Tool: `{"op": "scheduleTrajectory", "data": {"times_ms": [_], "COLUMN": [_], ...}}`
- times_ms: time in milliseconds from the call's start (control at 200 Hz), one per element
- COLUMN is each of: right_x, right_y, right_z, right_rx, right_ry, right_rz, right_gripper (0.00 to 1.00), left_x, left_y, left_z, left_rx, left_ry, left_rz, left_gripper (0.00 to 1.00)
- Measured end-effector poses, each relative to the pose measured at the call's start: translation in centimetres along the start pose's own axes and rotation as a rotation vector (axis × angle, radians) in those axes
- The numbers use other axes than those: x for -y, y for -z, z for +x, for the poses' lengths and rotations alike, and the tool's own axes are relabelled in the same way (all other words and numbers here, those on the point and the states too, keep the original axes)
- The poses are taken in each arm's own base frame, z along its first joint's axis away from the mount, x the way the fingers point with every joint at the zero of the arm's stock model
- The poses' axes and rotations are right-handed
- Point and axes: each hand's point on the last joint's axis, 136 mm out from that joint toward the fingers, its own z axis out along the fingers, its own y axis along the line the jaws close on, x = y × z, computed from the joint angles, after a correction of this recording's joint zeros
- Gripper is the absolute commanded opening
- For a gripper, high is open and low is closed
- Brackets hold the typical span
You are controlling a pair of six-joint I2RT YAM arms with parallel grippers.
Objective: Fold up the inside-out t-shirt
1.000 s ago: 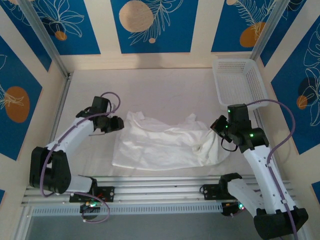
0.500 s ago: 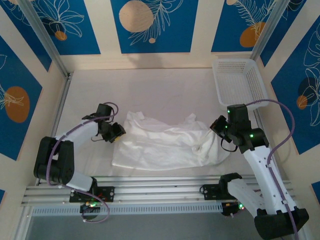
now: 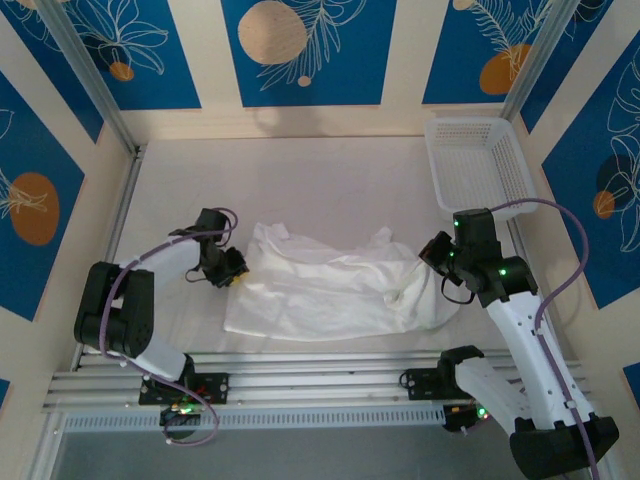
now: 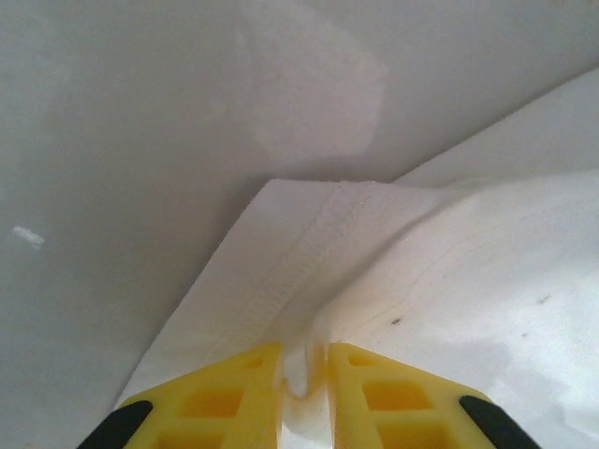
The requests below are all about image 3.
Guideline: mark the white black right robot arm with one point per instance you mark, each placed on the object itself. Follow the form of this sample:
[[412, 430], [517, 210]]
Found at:
[[525, 350]]

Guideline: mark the aluminium side rail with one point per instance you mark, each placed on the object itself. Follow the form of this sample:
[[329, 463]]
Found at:
[[117, 220], [522, 245]]

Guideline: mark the white plastic mesh basket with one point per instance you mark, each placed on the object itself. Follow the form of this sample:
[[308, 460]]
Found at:
[[475, 150]]

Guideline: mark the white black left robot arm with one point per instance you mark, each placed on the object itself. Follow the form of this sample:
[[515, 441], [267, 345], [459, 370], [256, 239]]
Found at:
[[165, 260]]

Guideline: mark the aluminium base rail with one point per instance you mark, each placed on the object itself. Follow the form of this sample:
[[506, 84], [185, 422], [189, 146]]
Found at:
[[310, 380]]

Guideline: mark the white t-shirt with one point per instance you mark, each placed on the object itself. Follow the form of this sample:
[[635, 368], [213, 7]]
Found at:
[[325, 295]]

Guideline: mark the aluminium frame post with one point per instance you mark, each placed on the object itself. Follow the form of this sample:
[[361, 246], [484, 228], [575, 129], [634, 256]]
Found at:
[[100, 95], [530, 65]]

